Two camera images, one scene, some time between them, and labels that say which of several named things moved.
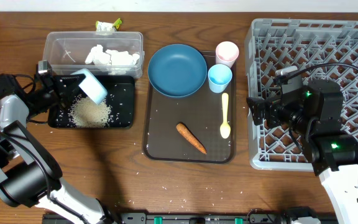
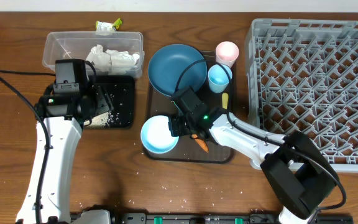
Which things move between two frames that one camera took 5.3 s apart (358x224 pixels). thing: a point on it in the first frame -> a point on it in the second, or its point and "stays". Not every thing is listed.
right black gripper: (266, 110) -> (176, 126)
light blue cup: (219, 76) stays
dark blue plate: (177, 70) stays
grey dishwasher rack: (273, 43) stays
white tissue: (122, 58) stays
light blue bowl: (92, 86) -> (156, 134)
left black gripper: (58, 90) -> (103, 99)
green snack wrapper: (107, 27) stays
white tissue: (97, 56) stays
